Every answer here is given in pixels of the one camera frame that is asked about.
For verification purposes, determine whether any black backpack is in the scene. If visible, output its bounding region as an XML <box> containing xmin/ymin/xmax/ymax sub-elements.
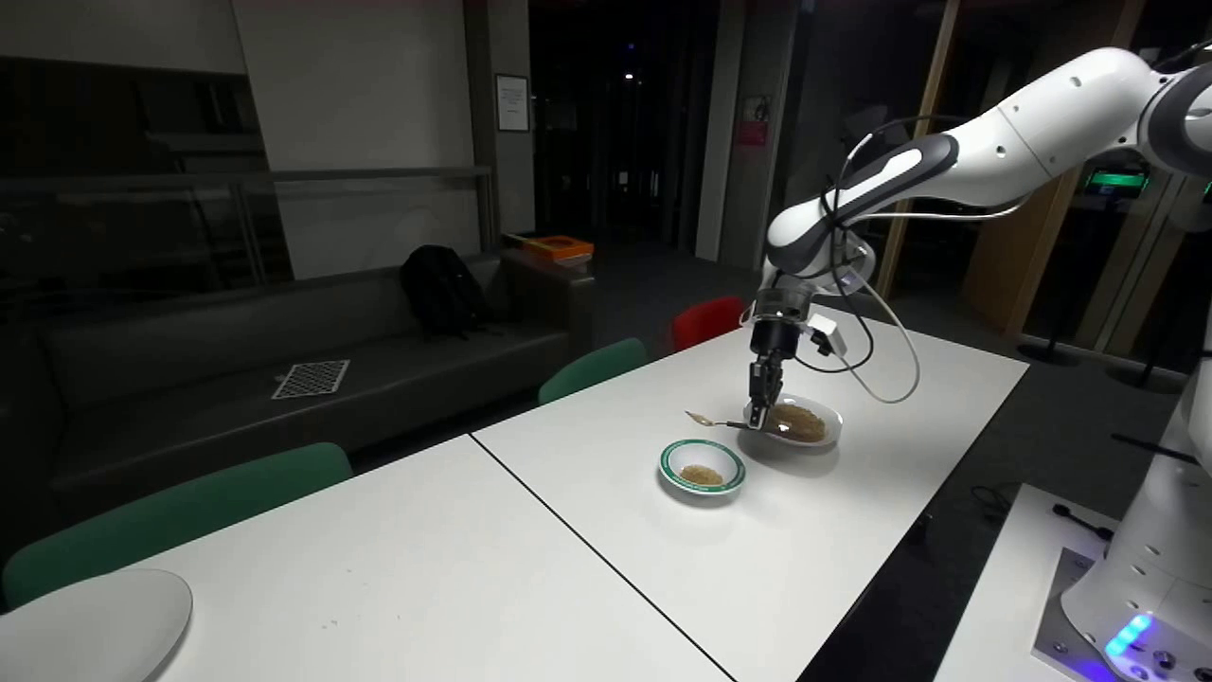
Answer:
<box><xmin>398</xmin><ymin>244</ymin><xmax>494</xmax><ymax>346</ymax></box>

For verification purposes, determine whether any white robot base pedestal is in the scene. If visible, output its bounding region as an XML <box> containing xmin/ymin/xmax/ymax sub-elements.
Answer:
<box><xmin>1035</xmin><ymin>376</ymin><xmax>1212</xmax><ymax>682</ymax></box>

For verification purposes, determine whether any black small tool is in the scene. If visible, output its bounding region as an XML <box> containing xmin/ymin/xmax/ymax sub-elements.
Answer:
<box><xmin>1049</xmin><ymin>502</ymin><xmax>1117</xmax><ymax>546</ymax></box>

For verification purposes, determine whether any red wall sign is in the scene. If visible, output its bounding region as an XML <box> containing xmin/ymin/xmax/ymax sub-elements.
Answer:
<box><xmin>733</xmin><ymin>95</ymin><xmax>776</xmax><ymax>156</ymax></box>

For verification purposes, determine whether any grey sofa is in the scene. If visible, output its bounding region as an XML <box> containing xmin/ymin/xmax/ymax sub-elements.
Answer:
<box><xmin>0</xmin><ymin>259</ymin><xmax>579</xmax><ymax>513</ymax></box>

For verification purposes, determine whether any white wall poster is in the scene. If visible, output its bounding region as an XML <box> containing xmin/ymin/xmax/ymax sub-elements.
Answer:
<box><xmin>494</xmin><ymin>71</ymin><xmax>533</xmax><ymax>137</ymax></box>

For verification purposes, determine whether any paper sheet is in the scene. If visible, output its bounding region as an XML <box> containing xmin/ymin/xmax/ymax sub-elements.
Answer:
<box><xmin>270</xmin><ymin>358</ymin><xmax>356</xmax><ymax>407</ymax></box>

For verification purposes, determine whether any red chair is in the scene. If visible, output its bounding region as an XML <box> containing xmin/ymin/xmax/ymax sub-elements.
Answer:
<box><xmin>664</xmin><ymin>292</ymin><xmax>752</xmax><ymax>358</ymax></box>

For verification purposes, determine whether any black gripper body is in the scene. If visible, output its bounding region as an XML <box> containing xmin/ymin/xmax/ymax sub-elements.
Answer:
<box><xmin>745</xmin><ymin>315</ymin><xmax>805</xmax><ymax>370</ymax></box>

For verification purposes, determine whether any white round chair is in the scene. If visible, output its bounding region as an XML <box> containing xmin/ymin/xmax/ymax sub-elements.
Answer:
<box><xmin>0</xmin><ymin>567</ymin><xmax>197</xmax><ymax>682</ymax></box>

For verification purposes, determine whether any green and white bowl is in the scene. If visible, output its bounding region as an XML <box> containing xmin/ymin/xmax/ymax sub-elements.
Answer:
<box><xmin>654</xmin><ymin>436</ymin><xmax>749</xmax><ymax>509</ymax></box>

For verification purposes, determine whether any large brown sugar heap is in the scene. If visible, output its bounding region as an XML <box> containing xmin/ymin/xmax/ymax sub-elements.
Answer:
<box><xmin>767</xmin><ymin>402</ymin><xmax>832</xmax><ymax>449</ymax></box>

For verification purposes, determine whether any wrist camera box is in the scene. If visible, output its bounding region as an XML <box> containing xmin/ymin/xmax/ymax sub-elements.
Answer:
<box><xmin>802</xmin><ymin>306</ymin><xmax>847</xmax><ymax>360</ymax></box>

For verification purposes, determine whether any green chair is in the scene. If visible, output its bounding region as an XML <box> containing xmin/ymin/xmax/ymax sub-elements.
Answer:
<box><xmin>0</xmin><ymin>441</ymin><xmax>361</xmax><ymax>613</ymax></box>
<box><xmin>536</xmin><ymin>333</ymin><xmax>666</xmax><ymax>411</ymax></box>

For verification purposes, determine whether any orange lidded bin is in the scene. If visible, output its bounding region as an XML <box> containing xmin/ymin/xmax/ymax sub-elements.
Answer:
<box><xmin>505</xmin><ymin>229</ymin><xmax>602</xmax><ymax>312</ymax></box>

